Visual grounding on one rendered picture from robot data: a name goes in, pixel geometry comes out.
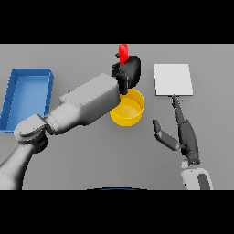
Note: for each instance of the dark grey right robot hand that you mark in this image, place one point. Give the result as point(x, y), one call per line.
point(187, 137)

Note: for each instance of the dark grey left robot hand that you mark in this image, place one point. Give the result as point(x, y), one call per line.
point(131, 70)

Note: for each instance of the red beaker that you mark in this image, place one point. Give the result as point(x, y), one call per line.
point(123, 53)

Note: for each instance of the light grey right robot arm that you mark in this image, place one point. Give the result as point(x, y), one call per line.
point(191, 179)

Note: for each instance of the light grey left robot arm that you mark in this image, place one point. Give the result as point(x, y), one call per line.
point(88, 99)

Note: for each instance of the yellow bowl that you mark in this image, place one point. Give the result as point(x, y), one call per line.
point(129, 110)

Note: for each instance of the pale square scale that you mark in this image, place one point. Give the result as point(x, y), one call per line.
point(173, 79)

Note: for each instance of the blue tray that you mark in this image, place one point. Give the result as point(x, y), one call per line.
point(26, 99)

